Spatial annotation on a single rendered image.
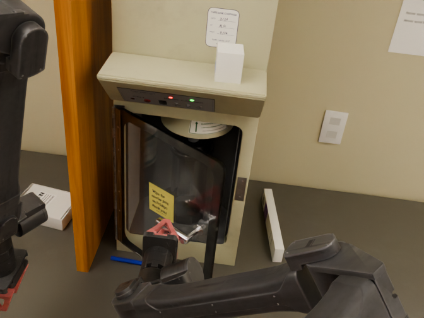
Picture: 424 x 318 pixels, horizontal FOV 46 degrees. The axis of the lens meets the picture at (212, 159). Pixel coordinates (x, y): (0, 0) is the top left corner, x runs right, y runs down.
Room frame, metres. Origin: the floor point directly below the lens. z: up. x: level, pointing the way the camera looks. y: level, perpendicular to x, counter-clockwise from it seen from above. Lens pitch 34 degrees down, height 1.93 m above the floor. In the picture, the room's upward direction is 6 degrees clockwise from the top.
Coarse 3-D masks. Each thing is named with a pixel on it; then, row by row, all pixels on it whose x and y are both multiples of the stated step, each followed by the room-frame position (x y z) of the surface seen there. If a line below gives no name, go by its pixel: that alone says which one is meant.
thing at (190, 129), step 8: (168, 120) 1.01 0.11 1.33; (176, 120) 1.00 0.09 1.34; (184, 120) 0.99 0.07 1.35; (168, 128) 1.00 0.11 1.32; (176, 128) 0.99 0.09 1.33; (184, 128) 0.98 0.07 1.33; (192, 128) 0.98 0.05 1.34; (200, 128) 0.98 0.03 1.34; (208, 128) 0.98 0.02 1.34; (216, 128) 0.99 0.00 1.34; (224, 128) 1.01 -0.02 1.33; (184, 136) 0.97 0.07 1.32; (192, 136) 0.97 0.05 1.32; (200, 136) 0.97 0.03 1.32; (208, 136) 0.98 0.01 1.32; (216, 136) 0.99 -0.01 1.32
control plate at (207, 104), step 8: (120, 88) 0.87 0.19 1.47; (128, 88) 0.87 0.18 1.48; (128, 96) 0.90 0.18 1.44; (136, 96) 0.90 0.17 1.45; (144, 96) 0.89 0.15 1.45; (152, 96) 0.89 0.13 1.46; (160, 96) 0.88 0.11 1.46; (168, 96) 0.88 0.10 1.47; (176, 96) 0.87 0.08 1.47; (184, 96) 0.87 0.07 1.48; (160, 104) 0.92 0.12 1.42; (168, 104) 0.92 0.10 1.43; (184, 104) 0.91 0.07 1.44; (192, 104) 0.90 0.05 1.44; (200, 104) 0.89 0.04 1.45; (208, 104) 0.89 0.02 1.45
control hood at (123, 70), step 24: (120, 72) 0.87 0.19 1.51; (144, 72) 0.88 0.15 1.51; (168, 72) 0.89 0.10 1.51; (192, 72) 0.90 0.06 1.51; (264, 72) 0.94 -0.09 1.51; (120, 96) 0.91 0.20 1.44; (192, 96) 0.86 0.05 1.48; (216, 96) 0.85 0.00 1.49; (240, 96) 0.84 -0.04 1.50; (264, 96) 0.84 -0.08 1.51
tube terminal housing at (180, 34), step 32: (128, 0) 0.96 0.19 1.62; (160, 0) 0.96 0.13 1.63; (192, 0) 0.96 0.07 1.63; (224, 0) 0.96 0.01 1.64; (256, 0) 0.95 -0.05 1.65; (128, 32) 0.96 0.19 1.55; (160, 32) 0.96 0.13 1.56; (192, 32) 0.96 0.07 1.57; (256, 32) 0.95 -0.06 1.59; (256, 64) 0.95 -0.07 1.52; (256, 128) 0.95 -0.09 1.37; (224, 256) 0.95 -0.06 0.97
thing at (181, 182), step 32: (128, 128) 0.92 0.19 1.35; (160, 128) 0.88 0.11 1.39; (128, 160) 0.93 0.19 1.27; (160, 160) 0.87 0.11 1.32; (192, 160) 0.82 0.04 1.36; (128, 192) 0.93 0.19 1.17; (192, 192) 0.81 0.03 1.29; (128, 224) 0.93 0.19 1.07; (192, 224) 0.81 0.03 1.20; (192, 256) 0.80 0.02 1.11
